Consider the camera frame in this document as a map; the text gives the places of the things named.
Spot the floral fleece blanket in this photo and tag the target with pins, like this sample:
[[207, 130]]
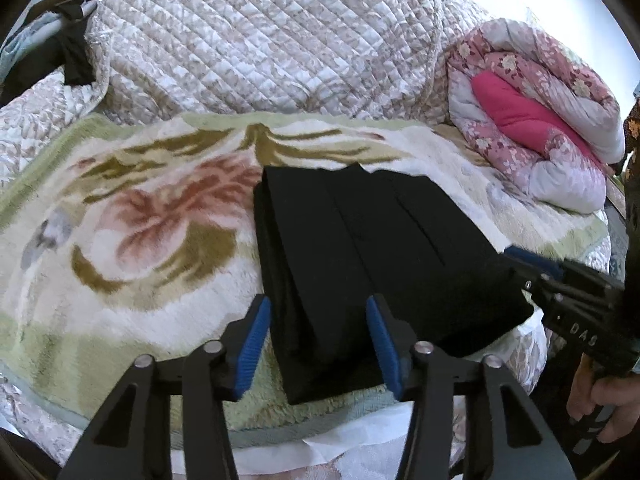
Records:
[[125, 220]]

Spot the white sheet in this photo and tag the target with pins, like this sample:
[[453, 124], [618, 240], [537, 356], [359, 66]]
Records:
[[360, 430]]

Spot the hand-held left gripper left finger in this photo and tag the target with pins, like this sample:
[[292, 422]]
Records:
[[252, 350]]

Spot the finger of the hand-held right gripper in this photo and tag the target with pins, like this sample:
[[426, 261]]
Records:
[[537, 262], [531, 286]]

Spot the pink floral comforter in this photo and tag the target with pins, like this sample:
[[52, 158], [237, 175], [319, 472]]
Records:
[[530, 125]]

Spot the light blue cloth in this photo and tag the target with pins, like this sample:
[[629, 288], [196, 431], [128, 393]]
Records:
[[30, 35]]

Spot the dark clothes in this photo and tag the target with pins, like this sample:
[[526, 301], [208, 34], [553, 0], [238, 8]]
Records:
[[65, 55]]

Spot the beige quilted bedspread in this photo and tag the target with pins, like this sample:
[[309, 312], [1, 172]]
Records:
[[250, 35]]

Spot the person's right hand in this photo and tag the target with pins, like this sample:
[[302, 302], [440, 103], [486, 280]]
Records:
[[610, 400]]

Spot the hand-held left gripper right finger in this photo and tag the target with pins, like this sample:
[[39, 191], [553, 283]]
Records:
[[385, 350]]

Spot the black pants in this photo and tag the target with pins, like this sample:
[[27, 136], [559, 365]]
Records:
[[350, 260]]

